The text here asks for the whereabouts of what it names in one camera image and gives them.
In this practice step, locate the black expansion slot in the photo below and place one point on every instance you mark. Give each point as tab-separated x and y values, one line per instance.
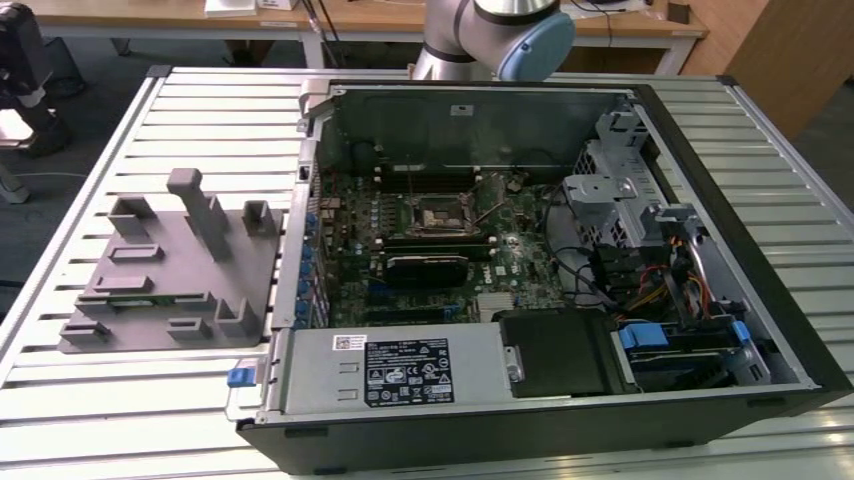
401	315

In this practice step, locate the blue disk carrier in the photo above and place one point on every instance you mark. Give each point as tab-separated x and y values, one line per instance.
641	340

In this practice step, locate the black drive bay cover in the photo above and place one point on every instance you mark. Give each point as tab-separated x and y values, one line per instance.
555	350

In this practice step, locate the silver power supply unit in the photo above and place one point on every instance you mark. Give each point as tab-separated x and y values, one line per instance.
314	365

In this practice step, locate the CPU socket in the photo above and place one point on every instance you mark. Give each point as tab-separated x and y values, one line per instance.
441	215

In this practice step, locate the green RAM stick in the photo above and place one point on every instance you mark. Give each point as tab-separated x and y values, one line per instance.
164	300

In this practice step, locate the black RAM slot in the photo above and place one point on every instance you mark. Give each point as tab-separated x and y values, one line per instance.
397	170
434	239
481	255
397	176
434	250
397	182
434	244
397	189

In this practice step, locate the small black box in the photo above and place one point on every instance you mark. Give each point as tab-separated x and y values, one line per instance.
679	12

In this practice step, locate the wrist camera with black bracket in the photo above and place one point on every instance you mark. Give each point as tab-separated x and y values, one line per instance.
17	127

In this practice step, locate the green motherboard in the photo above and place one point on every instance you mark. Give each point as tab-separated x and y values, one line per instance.
528	260

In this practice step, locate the blue latch tab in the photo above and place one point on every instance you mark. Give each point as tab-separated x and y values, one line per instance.
739	334

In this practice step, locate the wooden desk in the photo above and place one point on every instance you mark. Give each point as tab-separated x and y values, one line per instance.
134	20

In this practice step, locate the blue case latch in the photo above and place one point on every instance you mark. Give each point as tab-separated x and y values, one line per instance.
242	377

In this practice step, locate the wooden cabinet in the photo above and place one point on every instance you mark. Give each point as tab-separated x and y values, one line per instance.
788	50

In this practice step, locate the black graphics card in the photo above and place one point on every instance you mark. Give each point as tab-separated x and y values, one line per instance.
428	272

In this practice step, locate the coin cell battery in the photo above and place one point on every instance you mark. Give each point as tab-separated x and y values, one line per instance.
516	185

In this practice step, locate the white labelled box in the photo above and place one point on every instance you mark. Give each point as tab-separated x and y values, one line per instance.
277	4

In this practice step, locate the black PC case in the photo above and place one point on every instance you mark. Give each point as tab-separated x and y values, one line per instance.
468	445

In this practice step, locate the silver chipset heatsink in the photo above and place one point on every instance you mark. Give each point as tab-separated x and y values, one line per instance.
497	302

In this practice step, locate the grey parts rack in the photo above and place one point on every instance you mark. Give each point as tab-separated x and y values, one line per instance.
188	280

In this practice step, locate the white table leg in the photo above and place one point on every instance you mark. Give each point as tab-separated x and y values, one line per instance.
14	185

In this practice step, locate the silver drive cage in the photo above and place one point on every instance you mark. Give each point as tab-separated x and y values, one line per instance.
595	187

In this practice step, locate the black mesh wastebasket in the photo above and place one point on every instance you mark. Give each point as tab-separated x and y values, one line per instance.
57	135
68	65

